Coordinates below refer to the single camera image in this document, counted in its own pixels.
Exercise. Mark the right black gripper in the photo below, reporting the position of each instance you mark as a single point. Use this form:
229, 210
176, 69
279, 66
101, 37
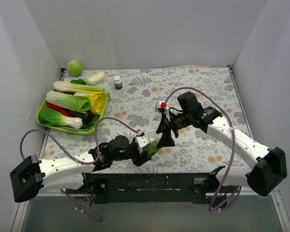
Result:
168, 125

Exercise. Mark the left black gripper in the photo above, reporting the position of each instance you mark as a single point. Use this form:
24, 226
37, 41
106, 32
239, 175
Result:
140, 155

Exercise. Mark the green pill bottle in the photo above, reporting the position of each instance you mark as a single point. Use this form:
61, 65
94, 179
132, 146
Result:
152, 148

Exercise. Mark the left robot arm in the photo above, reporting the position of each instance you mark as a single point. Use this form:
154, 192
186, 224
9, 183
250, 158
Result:
33, 175

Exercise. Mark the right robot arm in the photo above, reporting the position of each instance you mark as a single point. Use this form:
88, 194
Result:
267, 167

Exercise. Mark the floral table mat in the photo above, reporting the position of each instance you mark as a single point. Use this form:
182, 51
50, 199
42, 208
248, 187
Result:
133, 107

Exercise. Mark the purple eggplant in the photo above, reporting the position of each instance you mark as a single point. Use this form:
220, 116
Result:
86, 117

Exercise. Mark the yellow leafy vegetable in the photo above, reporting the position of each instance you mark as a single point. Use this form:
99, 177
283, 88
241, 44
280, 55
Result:
97, 102

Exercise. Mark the white cap pill bottle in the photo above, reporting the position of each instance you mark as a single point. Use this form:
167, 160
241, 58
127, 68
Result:
118, 82

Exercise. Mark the napa cabbage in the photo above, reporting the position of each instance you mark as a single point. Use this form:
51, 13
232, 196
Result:
79, 104

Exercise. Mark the red chili pepper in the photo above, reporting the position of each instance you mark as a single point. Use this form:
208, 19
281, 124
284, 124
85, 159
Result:
58, 108

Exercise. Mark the white radish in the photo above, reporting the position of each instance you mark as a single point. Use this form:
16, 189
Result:
96, 78

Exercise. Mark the green bok choy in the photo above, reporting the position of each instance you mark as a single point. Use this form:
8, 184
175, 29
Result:
55, 118

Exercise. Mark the green cabbage ball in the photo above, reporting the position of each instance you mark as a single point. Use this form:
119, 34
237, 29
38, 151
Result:
74, 68

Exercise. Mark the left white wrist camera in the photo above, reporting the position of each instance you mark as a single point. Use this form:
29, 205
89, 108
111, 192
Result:
142, 142

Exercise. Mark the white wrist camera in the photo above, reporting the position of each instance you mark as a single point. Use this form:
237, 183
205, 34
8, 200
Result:
142, 142
162, 108

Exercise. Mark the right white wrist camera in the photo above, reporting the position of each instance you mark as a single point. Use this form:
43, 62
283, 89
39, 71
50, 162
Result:
162, 108

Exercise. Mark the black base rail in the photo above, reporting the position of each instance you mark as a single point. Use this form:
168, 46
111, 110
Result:
147, 188

